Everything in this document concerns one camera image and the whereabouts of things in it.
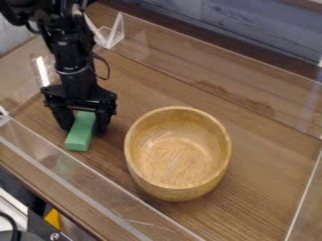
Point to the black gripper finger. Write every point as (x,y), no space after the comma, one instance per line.
(64,116)
(103,119)

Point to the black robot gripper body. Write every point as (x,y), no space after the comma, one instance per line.
(79,92)

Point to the green rectangular block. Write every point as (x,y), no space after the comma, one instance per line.
(79,137)

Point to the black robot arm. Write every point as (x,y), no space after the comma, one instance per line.
(59,21)

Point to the brown wooden bowl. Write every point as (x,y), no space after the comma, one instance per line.
(176,150)

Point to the clear acrylic tray walls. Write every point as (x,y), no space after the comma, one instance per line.
(269,198)

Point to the yellow sticker on black equipment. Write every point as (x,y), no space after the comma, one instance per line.
(52,218)

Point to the clear acrylic corner bracket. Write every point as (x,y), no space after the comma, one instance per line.
(107,36)

